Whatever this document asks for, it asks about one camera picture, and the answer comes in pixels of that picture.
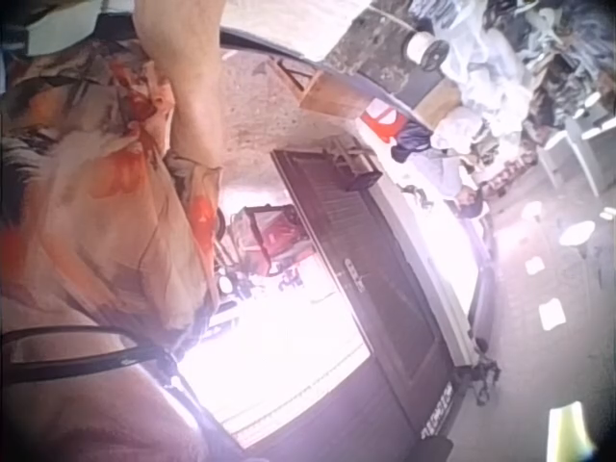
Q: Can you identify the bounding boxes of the wooden box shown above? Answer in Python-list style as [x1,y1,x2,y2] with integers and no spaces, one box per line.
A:
[269,56,382,121]

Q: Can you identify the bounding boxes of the dark speckled table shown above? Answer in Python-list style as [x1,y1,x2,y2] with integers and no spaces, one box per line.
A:
[218,0,466,124]

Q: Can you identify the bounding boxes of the silver door handle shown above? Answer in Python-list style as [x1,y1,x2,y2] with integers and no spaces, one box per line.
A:
[343,257,368,294]

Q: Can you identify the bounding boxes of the black crate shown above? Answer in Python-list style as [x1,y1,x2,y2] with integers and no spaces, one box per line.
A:
[343,169,384,193]

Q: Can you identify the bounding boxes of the red and white bag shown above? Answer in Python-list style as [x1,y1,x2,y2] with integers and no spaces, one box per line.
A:
[360,97,410,143]

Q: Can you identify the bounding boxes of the white lettered plate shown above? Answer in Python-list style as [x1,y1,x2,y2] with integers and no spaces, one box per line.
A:
[417,381,456,440]

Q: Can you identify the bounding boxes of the red vehicle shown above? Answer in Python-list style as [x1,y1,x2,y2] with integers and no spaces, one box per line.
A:
[229,203,310,279]

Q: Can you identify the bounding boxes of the white round stool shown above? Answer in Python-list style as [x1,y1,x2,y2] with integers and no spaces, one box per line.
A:
[559,220,594,264]

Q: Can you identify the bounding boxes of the heap of clothes and fabric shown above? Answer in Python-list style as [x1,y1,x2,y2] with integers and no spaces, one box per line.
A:
[408,0,616,160]

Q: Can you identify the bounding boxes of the white thread spool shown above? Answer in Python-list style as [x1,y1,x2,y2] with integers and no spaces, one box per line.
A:
[402,29,451,73]

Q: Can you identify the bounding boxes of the dark brown slatted door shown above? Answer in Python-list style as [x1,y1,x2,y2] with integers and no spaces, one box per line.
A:
[271,147,457,462]

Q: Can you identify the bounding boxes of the dark blue cloth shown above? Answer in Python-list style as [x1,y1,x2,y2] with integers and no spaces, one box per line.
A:
[389,121,435,164]

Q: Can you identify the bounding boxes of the white plastic chair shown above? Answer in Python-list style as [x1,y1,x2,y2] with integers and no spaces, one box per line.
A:
[535,101,616,199]

